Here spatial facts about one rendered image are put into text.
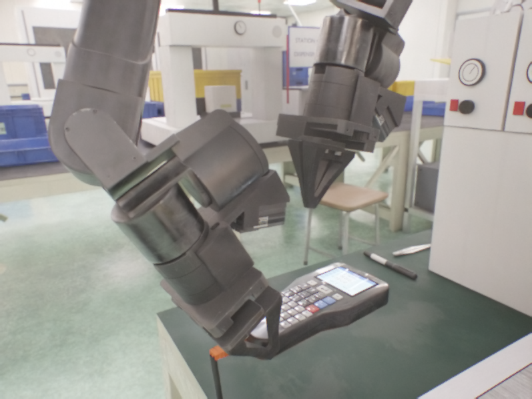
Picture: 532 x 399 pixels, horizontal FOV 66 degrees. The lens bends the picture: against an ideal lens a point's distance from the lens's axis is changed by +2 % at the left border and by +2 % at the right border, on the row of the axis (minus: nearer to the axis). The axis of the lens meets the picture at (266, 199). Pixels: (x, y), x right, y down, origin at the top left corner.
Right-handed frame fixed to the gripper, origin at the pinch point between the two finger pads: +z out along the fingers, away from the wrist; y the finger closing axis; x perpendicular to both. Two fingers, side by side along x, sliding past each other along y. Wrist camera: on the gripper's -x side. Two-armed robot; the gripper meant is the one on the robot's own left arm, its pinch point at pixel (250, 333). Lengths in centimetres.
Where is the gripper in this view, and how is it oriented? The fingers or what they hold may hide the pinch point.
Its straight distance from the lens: 44.8
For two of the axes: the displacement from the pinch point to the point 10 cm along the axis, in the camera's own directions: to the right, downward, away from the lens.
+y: -6.1, -2.2, 7.6
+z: 4.1, 7.3, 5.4
